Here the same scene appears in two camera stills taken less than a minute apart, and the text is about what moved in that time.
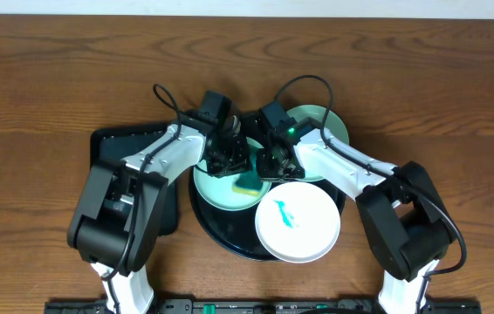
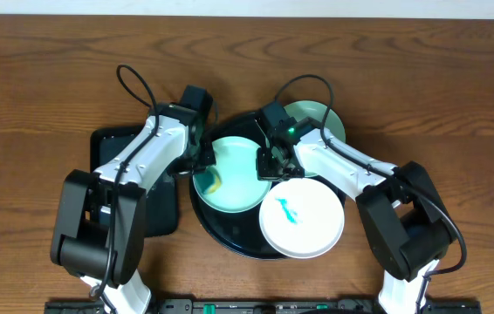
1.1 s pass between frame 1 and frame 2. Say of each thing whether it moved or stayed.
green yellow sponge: moved
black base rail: stayed
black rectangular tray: stayed
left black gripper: moved
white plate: stayed
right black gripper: stayed
